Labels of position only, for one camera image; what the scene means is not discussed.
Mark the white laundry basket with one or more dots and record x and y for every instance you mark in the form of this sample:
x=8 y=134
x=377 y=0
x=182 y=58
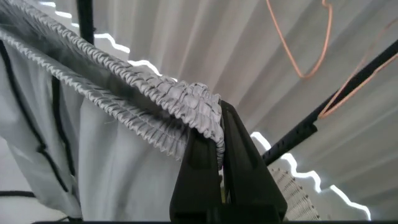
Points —
x=295 y=196

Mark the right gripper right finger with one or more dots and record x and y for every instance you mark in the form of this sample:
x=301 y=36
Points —
x=245 y=174

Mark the black clothes rack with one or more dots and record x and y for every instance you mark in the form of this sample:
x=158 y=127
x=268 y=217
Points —
x=85 y=18

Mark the pale grey shorts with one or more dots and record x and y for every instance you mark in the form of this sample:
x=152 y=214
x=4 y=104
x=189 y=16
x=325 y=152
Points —
x=124 y=161

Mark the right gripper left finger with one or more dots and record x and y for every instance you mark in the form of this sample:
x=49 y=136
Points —
x=199 y=186

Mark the white curtain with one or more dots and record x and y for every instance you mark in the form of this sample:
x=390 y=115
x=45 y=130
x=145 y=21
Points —
x=217 y=37

